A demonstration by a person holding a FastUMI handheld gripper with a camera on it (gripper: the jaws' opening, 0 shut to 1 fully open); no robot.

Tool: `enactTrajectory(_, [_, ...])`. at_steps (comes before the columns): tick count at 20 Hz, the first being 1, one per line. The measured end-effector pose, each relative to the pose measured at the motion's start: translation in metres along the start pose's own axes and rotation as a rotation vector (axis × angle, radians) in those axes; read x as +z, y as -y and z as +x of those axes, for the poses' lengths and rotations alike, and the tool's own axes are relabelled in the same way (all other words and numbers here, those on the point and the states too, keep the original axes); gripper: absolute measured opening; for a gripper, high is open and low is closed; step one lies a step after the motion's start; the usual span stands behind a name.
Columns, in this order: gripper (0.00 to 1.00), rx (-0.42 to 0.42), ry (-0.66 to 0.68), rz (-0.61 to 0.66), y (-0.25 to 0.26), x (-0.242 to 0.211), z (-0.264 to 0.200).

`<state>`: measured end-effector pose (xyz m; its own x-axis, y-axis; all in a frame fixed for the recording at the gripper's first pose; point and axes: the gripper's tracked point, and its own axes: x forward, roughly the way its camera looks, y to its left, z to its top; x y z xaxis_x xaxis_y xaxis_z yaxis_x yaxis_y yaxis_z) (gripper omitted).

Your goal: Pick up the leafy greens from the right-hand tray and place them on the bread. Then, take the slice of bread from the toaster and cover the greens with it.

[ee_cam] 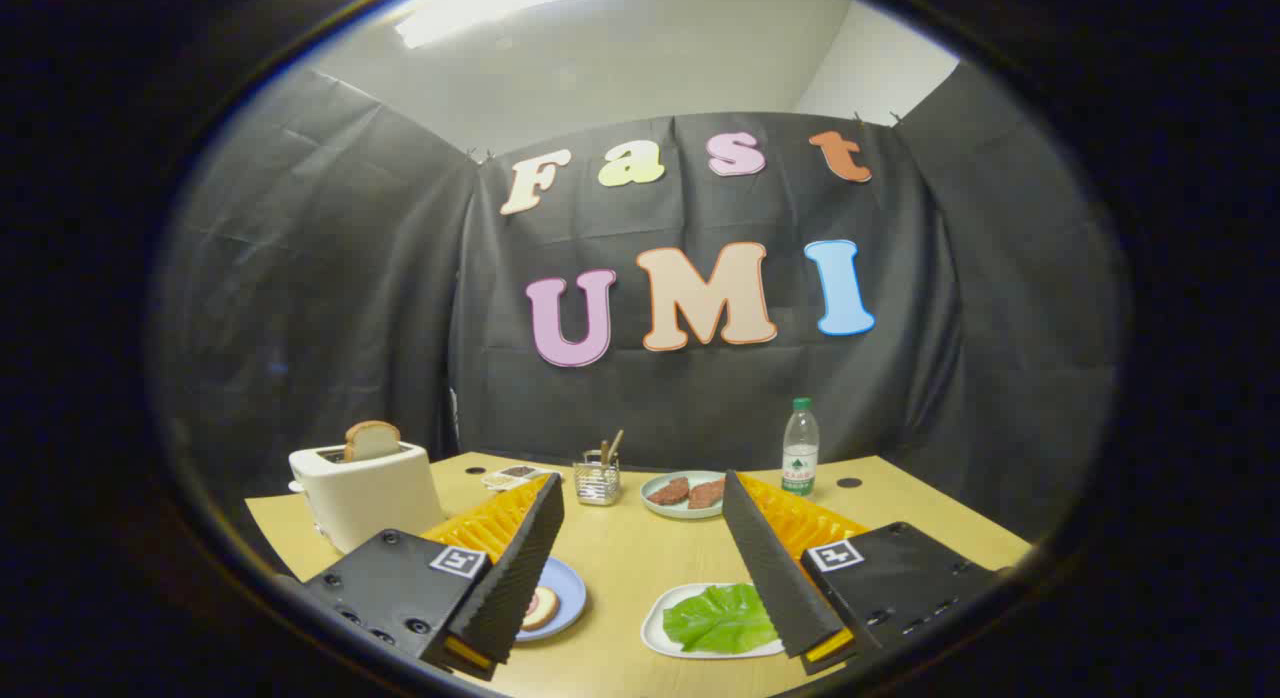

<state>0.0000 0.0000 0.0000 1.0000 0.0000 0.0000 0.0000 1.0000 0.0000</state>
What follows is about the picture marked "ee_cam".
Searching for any metal wire utensil holder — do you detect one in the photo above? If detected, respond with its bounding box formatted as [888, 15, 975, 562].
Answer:
[573, 451, 621, 506]

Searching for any green lettuce leaf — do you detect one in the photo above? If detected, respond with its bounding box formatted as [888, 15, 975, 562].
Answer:
[662, 582, 779, 654]

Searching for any toasted bread slice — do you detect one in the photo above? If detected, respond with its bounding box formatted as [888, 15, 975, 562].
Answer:
[344, 420, 402, 463]

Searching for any blue plate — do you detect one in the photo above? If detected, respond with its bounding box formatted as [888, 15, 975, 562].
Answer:
[515, 556, 588, 643]

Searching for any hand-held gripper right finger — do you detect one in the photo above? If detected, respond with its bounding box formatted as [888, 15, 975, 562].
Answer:
[722, 468, 1001, 676]

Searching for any white plate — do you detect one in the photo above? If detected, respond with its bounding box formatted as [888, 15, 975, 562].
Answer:
[641, 582, 786, 661]

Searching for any clear plastic water bottle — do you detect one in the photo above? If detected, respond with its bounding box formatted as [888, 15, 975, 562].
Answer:
[781, 397, 821, 497]

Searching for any white toaster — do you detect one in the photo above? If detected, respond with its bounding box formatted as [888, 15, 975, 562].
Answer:
[288, 440, 448, 555]

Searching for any bread slice with red topping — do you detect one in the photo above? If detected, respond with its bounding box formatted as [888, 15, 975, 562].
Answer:
[520, 586, 561, 633]

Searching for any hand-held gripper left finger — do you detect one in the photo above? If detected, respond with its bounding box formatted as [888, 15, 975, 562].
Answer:
[302, 473, 566, 682]

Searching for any pale green plate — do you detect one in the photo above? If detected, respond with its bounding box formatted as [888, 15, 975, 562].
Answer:
[640, 470, 728, 520]

